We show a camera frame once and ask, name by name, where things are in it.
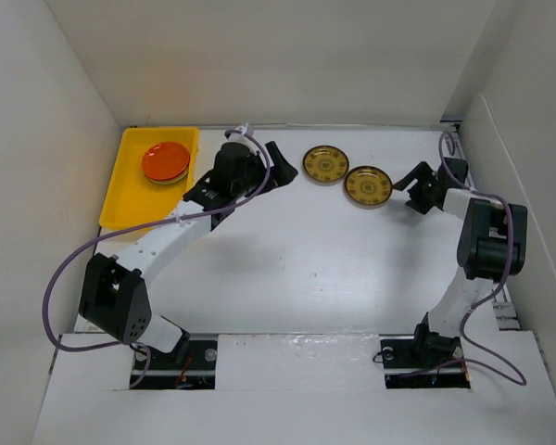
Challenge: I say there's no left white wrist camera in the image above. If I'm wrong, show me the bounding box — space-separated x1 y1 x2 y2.
224 123 253 142

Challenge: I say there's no cream floral plate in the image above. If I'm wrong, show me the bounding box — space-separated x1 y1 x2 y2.
149 180 183 186

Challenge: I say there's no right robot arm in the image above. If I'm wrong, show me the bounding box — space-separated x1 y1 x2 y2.
393 158 528 368

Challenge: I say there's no yellow patterned plate left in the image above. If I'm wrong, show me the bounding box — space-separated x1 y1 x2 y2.
302 145 350 184

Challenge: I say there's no black plate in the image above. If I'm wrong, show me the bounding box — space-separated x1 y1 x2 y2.
145 173 187 181

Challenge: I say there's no aluminium rail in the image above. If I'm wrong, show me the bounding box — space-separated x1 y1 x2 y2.
492 287 522 331

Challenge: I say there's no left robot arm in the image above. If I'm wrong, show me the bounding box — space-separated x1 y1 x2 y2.
79 141 297 368

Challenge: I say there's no yellow patterned plate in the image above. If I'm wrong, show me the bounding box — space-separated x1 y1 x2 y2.
344 166 393 208
302 145 350 184

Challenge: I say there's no orange plate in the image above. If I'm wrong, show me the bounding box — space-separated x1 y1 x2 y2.
141 141 191 179

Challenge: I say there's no yellow plastic bin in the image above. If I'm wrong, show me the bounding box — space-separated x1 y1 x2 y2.
99 127 199 230

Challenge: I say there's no yellow patterned plate right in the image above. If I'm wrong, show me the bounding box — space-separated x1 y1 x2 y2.
344 166 393 208

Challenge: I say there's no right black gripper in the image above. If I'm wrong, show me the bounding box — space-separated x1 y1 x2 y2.
391 161 442 215

